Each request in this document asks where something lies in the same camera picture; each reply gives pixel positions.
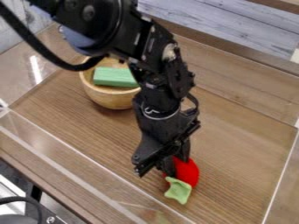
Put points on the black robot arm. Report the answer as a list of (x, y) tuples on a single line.
[(109, 28)]

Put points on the red plush strawberry toy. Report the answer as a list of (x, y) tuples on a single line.
[(185, 179)]

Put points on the wooden bowl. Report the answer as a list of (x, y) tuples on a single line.
[(109, 97)]

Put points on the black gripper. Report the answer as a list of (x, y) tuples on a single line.
[(165, 138)]

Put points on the green rectangular block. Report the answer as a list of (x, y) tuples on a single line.
[(115, 77)]

